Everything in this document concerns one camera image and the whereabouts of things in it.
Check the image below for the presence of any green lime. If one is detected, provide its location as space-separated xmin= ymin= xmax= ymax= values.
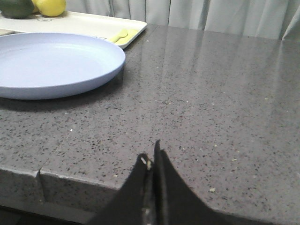
xmin=0 ymin=0 xmax=34 ymax=19

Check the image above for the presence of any yellow lemon rear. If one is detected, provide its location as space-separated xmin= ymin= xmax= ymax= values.
xmin=31 ymin=0 xmax=39 ymax=14

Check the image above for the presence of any yellow lemon front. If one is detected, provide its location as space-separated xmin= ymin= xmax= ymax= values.
xmin=36 ymin=0 xmax=66 ymax=17

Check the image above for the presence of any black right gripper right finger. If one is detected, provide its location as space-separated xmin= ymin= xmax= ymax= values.
xmin=153 ymin=140 xmax=267 ymax=225

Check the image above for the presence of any light blue plate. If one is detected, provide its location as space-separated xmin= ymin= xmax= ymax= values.
xmin=0 ymin=33 xmax=126 ymax=100

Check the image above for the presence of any cream white tray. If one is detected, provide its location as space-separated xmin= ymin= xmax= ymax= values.
xmin=0 ymin=11 xmax=147 ymax=49

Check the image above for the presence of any yellow plastic fork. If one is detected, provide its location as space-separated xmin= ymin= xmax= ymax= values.
xmin=115 ymin=29 xmax=138 ymax=46

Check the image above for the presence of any yellow plastic knife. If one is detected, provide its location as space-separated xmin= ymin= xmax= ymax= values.
xmin=108 ymin=29 xmax=128 ymax=43

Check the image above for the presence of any grey white curtain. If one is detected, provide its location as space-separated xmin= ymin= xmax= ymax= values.
xmin=67 ymin=0 xmax=300 ymax=42

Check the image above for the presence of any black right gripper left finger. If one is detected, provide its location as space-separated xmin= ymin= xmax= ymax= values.
xmin=88 ymin=154 xmax=154 ymax=225

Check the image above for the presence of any yellow lemon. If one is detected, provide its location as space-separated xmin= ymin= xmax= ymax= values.
xmin=31 ymin=0 xmax=39 ymax=14
xmin=36 ymin=0 xmax=66 ymax=17

